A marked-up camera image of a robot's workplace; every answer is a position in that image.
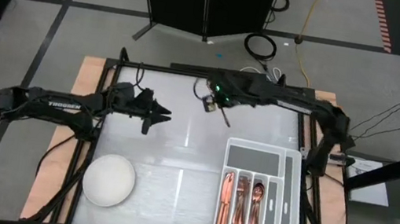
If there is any white round plate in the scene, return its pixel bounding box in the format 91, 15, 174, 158
79, 149, 140, 211

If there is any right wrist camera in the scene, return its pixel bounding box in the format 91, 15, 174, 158
199, 93, 221, 115

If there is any yellow power cord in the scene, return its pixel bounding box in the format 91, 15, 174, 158
288, 0, 325, 88

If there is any plywood base board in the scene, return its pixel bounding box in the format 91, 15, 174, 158
20, 49, 376, 224

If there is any white cutlery organizer tray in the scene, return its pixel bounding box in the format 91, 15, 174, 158
213, 135, 315, 224

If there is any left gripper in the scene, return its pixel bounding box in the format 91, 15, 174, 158
129, 85, 176, 127

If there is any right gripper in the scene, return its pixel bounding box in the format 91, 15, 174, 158
203, 67, 272, 118

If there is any white paper sheet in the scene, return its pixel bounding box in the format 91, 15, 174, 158
341, 156, 397, 207

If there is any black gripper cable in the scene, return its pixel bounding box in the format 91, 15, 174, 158
133, 61, 149, 92

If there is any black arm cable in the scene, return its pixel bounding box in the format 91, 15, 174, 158
34, 129, 77, 182

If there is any coiled black cable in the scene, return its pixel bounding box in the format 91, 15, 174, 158
240, 30, 280, 64

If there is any white cable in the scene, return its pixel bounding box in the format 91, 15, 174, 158
239, 61, 284, 79

